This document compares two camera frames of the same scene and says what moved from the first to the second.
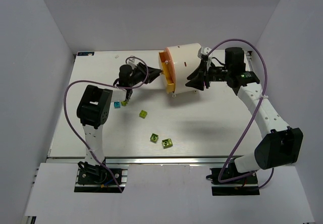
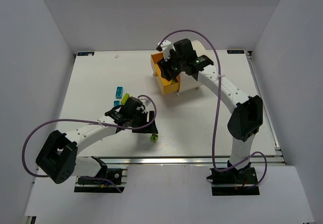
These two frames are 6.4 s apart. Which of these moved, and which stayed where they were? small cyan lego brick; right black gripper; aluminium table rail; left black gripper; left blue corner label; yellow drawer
Moved: yellow drawer; right black gripper; left black gripper
Stayed: small cyan lego brick; left blue corner label; aluminium table rail
